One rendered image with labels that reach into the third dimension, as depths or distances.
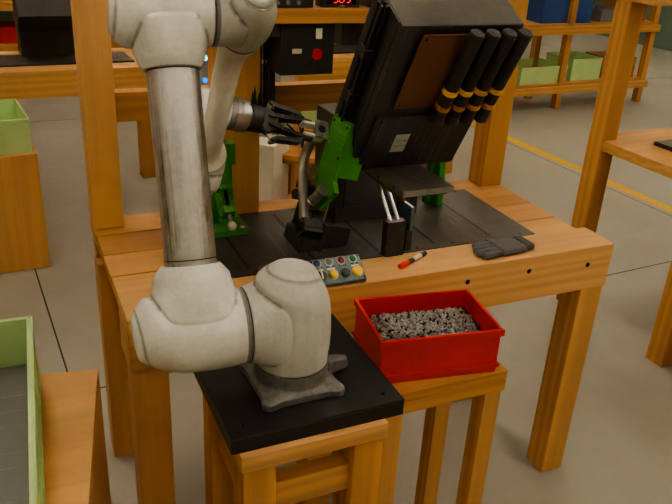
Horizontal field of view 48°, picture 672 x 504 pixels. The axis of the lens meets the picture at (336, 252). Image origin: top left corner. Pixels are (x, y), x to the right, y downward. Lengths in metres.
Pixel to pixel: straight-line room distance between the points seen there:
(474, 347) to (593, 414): 1.49
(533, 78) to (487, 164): 5.07
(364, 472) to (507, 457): 1.33
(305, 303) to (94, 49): 1.08
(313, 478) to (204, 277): 0.50
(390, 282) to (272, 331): 0.66
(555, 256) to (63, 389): 1.43
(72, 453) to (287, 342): 0.49
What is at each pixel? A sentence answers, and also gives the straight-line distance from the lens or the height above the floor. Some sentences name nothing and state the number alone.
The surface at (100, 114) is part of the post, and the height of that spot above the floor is 1.24.
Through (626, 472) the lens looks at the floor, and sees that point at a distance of 3.04.
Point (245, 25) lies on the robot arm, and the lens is 1.51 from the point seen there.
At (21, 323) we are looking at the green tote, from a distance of 1.79.
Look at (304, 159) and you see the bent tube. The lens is 2.26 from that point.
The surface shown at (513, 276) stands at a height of 0.84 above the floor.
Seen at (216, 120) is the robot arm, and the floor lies 1.34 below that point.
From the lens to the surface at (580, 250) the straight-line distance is 2.42.
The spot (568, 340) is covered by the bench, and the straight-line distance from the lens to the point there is 2.60.
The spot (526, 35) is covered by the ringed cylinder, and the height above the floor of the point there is 1.55.
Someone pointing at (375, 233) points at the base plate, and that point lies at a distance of 2.33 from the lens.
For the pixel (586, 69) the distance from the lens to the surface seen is 8.41.
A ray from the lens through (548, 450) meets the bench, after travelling 2.86.
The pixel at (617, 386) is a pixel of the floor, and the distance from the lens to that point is 3.49.
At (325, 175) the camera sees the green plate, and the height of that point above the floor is 1.11.
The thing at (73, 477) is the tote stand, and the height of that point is 0.79.
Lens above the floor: 1.83
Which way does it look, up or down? 25 degrees down
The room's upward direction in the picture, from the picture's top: 3 degrees clockwise
